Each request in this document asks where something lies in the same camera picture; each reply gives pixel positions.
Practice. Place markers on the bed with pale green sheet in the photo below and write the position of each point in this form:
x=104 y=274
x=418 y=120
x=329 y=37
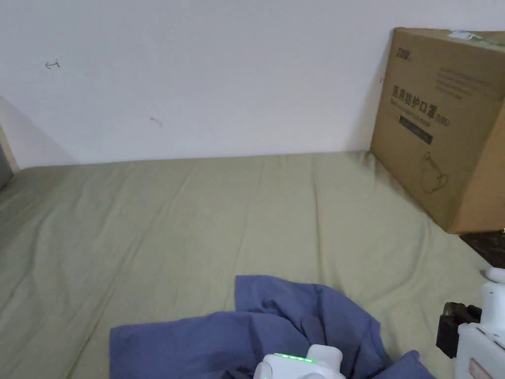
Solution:
x=165 y=221

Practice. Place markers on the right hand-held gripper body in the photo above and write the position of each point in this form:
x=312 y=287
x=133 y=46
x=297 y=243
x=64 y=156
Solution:
x=483 y=335

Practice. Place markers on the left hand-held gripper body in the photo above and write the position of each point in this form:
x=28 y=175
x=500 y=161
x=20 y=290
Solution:
x=300 y=365

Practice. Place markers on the brown cardboard carton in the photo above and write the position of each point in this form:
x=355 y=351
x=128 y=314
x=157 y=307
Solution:
x=442 y=126

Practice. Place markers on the blue shirt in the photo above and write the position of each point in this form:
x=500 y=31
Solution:
x=276 y=316

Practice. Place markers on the dark patterned cloth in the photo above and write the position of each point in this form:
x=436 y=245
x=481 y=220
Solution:
x=487 y=246

